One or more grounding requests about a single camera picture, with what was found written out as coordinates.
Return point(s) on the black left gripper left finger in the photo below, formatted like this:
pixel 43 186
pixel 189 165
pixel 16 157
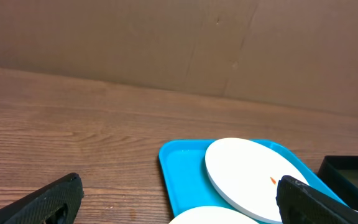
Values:
pixel 57 202

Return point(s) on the white plate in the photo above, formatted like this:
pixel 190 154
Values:
pixel 246 175

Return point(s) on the brown cardboard backdrop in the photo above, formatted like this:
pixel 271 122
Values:
pixel 288 52

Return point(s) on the yellow-green plate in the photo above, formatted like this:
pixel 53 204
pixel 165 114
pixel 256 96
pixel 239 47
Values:
pixel 212 215

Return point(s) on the black water tray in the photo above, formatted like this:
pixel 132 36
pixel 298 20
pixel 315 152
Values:
pixel 340 174

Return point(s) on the blue plastic tray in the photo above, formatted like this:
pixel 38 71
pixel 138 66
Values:
pixel 185 175

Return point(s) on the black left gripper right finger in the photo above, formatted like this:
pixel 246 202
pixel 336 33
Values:
pixel 301 204

